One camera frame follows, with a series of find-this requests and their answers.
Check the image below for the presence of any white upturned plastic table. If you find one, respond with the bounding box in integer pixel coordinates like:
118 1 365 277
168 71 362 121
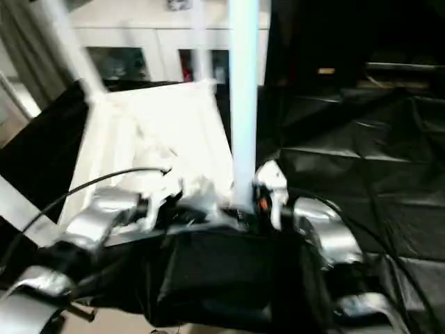
59 79 243 241

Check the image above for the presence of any black work mat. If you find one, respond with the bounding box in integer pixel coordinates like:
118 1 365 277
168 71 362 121
0 77 445 334

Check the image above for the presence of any white glass-door cabinet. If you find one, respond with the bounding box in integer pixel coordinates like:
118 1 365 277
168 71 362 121
66 0 273 86

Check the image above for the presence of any grey crumpled object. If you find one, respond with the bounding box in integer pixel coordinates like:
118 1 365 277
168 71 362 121
167 0 192 12

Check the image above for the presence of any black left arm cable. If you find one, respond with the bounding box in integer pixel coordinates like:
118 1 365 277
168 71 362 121
0 167 172 276

